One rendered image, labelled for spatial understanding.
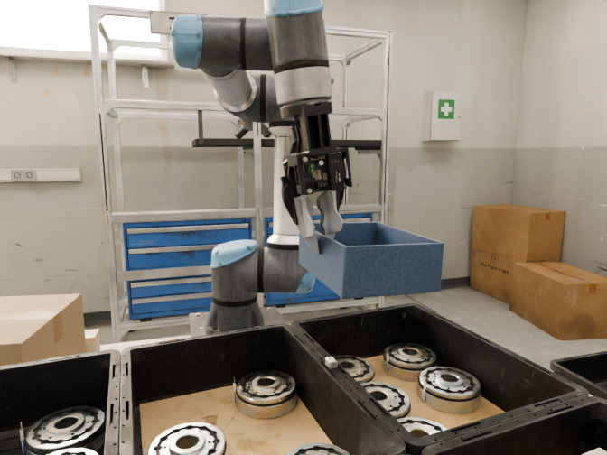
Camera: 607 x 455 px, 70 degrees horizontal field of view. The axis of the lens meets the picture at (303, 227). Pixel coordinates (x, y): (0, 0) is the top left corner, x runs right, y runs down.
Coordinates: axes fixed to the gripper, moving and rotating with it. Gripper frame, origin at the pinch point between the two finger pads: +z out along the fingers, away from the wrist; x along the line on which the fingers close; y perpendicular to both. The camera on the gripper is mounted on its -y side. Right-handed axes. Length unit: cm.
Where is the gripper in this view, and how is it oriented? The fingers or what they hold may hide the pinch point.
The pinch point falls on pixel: (319, 243)
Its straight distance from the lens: 64.7
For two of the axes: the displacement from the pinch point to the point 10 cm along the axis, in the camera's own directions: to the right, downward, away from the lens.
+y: 2.6, 1.6, -9.5
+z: 1.3, 9.7, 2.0
